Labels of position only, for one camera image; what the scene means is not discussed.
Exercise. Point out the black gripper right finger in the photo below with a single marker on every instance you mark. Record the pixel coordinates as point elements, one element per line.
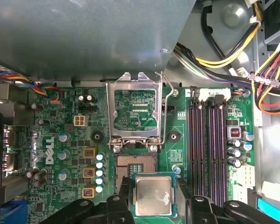
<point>200,210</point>

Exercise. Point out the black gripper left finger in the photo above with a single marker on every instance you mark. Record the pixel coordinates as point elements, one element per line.
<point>117,210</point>

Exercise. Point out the CPU with silver top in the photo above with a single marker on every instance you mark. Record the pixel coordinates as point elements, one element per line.
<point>152,196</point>

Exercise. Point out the CPU socket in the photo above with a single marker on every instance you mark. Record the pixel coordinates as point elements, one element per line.
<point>128,163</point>

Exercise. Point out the black RAM slot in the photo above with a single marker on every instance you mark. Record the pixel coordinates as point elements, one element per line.
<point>201,140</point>
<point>212,140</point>
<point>221,140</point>
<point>192,140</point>

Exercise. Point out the green motherboard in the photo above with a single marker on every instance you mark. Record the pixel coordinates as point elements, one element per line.
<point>100,121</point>

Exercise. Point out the metal locking lever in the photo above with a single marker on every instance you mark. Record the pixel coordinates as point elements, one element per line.
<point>165,121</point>

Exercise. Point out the white four pin socket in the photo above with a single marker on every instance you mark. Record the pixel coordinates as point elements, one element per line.
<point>80,120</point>

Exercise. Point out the metal socket cover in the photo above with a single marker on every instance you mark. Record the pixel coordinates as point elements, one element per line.
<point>110,109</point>

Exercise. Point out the blue VGA port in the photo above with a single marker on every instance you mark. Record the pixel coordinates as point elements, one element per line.
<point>14,212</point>

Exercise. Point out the grey metal drive cage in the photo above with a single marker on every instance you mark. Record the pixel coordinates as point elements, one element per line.
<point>257,58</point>

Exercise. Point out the grey power supply unit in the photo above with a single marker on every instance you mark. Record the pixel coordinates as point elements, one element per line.
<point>84,39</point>

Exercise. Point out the black open PC case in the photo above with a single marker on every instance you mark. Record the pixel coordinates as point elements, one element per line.
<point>233,14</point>

